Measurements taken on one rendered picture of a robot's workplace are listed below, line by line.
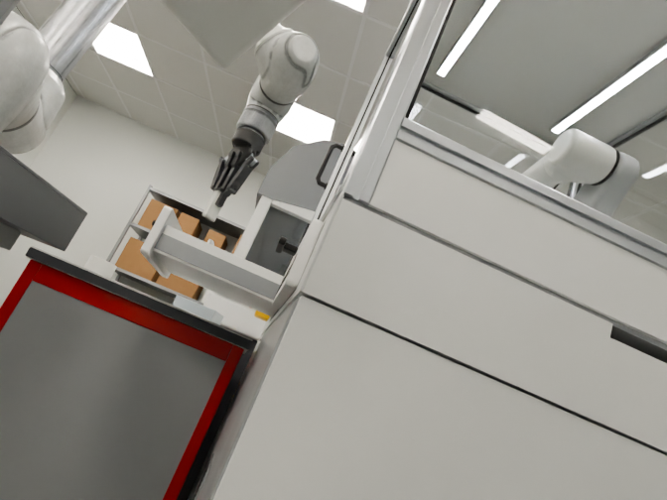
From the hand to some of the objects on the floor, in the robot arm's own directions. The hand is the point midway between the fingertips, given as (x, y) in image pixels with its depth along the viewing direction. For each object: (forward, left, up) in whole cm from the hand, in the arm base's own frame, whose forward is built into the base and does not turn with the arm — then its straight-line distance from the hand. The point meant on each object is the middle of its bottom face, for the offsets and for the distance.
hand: (214, 205), depth 109 cm
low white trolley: (-28, +44, -97) cm, 110 cm away
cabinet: (+62, +32, -100) cm, 122 cm away
